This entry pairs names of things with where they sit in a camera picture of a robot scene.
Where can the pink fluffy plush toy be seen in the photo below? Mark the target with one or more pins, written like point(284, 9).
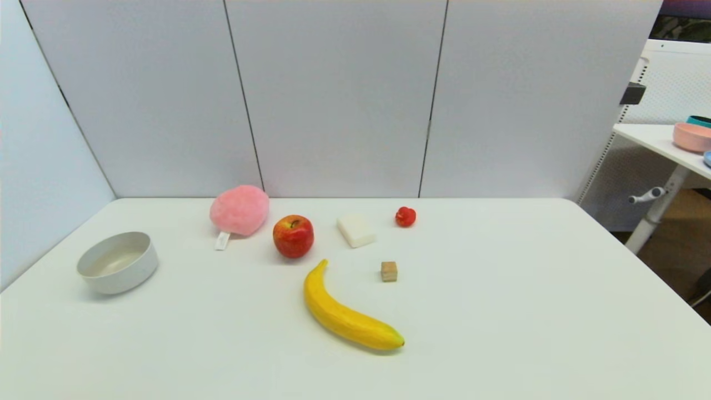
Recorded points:
point(240, 210)

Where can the black clamp box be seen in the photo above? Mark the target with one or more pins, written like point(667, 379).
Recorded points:
point(632, 93)

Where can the white rectangular block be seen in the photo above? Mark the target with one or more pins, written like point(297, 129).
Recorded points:
point(356, 230)

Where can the blue dish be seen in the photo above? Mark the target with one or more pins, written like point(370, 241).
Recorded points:
point(708, 159)

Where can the yellow banana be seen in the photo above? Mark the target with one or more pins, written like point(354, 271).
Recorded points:
point(339, 318)

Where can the beige round bowl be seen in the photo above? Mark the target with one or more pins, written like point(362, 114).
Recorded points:
point(123, 274)

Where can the small red pepper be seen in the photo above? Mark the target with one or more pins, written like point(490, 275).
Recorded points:
point(405, 216)

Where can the red apple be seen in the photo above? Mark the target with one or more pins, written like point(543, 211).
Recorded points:
point(293, 239)

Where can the white side table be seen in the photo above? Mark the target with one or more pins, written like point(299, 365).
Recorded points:
point(655, 139)

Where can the teal bowl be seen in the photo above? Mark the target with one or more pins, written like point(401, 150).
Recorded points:
point(701, 120)

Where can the white perforated panel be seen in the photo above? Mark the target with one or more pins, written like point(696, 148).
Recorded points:
point(675, 78)

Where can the pink bowl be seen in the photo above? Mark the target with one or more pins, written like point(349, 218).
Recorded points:
point(691, 139)

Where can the small wooden cube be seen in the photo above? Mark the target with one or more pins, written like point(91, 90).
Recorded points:
point(389, 271)

